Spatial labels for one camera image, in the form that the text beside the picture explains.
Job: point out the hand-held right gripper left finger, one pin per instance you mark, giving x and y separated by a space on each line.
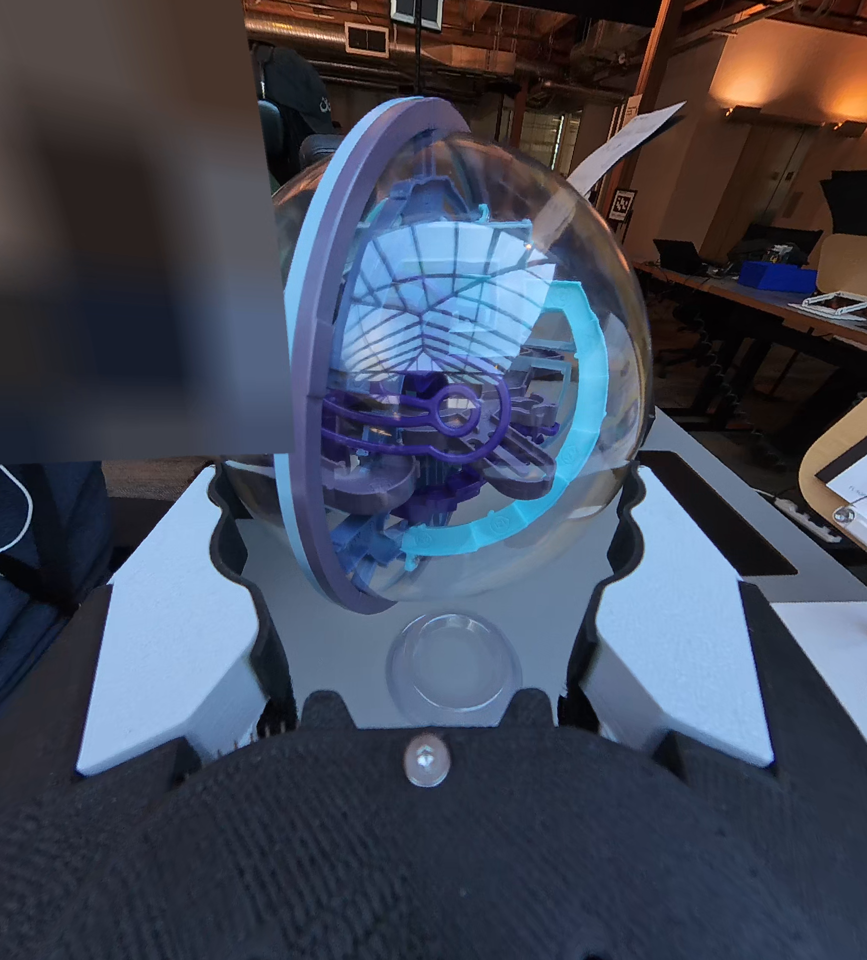
171 645

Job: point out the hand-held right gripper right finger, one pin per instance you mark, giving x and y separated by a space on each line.
677 637

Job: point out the clear round ball stand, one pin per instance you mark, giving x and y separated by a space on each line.
454 664

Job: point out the clear plastic maze ball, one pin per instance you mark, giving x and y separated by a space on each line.
463 360

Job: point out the white board stand base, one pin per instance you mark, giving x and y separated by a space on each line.
831 660

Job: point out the person's blue clothing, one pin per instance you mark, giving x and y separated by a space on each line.
6 615

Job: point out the white power strip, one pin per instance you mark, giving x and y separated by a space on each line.
805 517

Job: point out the long wooden table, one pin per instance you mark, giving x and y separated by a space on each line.
778 307

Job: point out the blue plastic bin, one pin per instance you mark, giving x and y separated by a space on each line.
775 277

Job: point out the black laptop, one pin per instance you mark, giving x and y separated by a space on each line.
681 256

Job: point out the rounded plywood panel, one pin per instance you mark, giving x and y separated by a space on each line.
865 266

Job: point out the black and white marker tag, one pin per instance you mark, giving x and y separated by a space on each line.
622 205

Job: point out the white paper sheet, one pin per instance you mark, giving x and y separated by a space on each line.
628 142

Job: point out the white rectangular frame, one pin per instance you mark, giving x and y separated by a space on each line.
838 301

